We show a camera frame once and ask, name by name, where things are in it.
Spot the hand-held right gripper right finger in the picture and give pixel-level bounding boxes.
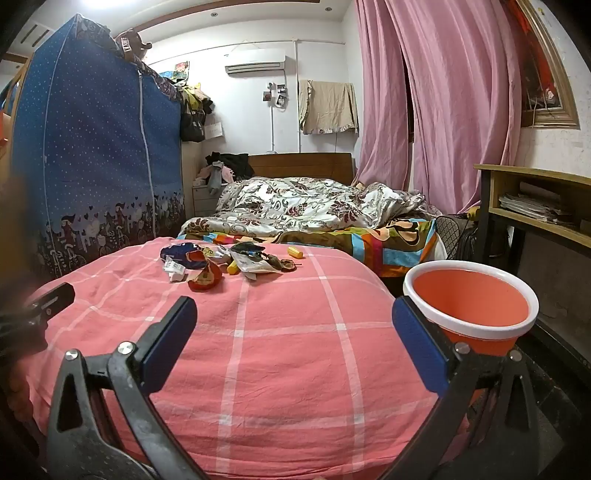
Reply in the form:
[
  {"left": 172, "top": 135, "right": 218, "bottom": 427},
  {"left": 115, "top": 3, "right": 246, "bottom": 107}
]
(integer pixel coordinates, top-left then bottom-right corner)
[{"left": 392, "top": 296, "right": 541, "bottom": 480}]

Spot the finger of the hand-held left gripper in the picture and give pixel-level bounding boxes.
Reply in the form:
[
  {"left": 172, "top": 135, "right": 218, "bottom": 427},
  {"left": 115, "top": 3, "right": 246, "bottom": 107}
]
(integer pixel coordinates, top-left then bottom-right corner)
[{"left": 25, "top": 281, "right": 76, "bottom": 324}]

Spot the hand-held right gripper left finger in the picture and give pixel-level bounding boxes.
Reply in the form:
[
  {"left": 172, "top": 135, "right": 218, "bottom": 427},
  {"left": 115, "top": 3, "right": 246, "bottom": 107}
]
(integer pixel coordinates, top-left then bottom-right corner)
[{"left": 45, "top": 296, "right": 208, "bottom": 480}]

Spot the white paper label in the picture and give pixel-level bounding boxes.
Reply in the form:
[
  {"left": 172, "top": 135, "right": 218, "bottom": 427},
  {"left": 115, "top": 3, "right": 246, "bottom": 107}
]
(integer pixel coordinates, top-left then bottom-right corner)
[{"left": 164, "top": 258, "right": 188, "bottom": 282}]

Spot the orange bucket with white rim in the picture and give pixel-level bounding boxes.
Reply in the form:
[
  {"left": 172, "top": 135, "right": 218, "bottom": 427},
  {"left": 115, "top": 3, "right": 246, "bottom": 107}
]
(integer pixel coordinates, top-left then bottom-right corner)
[{"left": 403, "top": 261, "right": 540, "bottom": 357}]

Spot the red snack wrapper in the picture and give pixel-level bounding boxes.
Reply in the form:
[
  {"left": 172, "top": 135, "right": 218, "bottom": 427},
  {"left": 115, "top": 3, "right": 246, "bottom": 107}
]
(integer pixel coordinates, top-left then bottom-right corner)
[{"left": 187, "top": 261, "right": 223, "bottom": 293}]

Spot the silver crinkled wrapper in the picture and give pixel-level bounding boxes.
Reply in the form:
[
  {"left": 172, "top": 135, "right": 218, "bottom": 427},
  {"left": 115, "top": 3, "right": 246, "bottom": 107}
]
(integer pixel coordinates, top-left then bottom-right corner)
[{"left": 229, "top": 242, "right": 278, "bottom": 280}]

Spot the pink plaid blanket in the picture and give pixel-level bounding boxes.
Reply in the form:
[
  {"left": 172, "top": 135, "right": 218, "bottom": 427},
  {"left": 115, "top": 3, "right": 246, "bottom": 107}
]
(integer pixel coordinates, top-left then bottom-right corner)
[{"left": 23, "top": 237, "right": 462, "bottom": 480}]

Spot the blue dotted fabric wardrobe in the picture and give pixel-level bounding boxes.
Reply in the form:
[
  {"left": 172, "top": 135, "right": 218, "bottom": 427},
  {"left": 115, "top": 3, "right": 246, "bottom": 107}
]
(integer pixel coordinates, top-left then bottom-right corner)
[{"left": 9, "top": 14, "right": 185, "bottom": 280}]

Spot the white nightstand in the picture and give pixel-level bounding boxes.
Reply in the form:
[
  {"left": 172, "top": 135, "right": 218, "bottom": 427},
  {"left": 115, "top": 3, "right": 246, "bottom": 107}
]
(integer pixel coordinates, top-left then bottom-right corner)
[{"left": 191, "top": 178, "right": 227, "bottom": 217}]

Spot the stack of papers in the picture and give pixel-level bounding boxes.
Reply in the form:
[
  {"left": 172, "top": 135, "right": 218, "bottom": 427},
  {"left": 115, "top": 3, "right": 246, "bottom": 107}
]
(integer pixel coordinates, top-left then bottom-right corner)
[{"left": 499, "top": 182, "right": 573, "bottom": 223}]

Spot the pile of clothes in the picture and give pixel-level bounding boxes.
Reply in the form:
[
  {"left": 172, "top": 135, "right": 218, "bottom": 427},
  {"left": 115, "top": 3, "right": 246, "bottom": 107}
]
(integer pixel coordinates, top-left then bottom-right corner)
[{"left": 203, "top": 151, "right": 254, "bottom": 195}]

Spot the white floral quilt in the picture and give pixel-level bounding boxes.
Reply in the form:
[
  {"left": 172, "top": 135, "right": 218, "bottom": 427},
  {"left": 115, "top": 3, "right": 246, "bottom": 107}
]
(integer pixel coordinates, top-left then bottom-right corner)
[{"left": 180, "top": 178, "right": 439, "bottom": 241}]

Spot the wooden desk with shelf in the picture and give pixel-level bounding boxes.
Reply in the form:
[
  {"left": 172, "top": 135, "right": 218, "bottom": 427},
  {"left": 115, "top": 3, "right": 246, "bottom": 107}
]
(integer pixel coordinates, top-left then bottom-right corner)
[{"left": 473, "top": 164, "right": 591, "bottom": 278}]

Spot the wooden headboard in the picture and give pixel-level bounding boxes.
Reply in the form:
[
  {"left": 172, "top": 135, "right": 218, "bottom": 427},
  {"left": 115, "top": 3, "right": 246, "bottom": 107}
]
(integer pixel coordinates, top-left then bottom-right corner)
[{"left": 247, "top": 154, "right": 355, "bottom": 185}]

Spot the black bag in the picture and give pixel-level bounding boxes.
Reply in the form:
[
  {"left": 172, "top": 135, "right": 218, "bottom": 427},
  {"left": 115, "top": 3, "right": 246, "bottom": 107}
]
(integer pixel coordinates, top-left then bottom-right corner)
[{"left": 180, "top": 104, "right": 206, "bottom": 143}]

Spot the pink curtain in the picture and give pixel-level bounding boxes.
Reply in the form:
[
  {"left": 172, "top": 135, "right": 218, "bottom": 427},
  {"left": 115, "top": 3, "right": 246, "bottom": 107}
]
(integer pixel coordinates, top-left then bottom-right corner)
[{"left": 353, "top": 0, "right": 527, "bottom": 217}]

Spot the clothes heap on wardrobe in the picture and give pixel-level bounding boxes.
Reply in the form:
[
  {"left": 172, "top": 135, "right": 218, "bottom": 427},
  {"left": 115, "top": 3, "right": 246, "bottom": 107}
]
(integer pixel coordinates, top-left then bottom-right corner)
[{"left": 152, "top": 69, "right": 215, "bottom": 116}]

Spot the beige towel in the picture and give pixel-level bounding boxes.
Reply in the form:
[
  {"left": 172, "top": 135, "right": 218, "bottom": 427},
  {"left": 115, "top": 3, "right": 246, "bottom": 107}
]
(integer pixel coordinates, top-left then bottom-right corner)
[{"left": 298, "top": 79, "right": 360, "bottom": 136}]

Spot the brown cap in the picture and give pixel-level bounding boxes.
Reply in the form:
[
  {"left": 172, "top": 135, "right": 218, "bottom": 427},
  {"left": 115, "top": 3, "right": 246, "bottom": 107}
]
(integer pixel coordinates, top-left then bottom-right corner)
[{"left": 115, "top": 28, "right": 152, "bottom": 58}]

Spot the white air conditioner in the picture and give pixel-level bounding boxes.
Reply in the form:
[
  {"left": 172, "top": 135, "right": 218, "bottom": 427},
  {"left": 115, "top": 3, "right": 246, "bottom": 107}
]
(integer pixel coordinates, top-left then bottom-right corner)
[{"left": 225, "top": 48, "right": 286, "bottom": 75}]

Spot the gold framed picture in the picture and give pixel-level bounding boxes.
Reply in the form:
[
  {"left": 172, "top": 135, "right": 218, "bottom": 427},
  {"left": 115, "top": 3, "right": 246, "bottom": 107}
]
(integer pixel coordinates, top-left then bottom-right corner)
[{"left": 503, "top": 0, "right": 580, "bottom": 130}]

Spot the colourful wall poster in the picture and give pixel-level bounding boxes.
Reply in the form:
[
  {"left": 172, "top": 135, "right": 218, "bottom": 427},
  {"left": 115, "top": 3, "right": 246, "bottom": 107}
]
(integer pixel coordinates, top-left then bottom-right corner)
[{"left": 161, "top": 61, "right": 190, "bottom": 85}]

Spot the white wall fixture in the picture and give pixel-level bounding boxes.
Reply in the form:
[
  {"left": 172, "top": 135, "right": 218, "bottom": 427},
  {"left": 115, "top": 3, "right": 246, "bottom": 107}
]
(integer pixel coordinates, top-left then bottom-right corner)
[{"left": 262, "top": 82, "right": 289, "bottom": 109}]

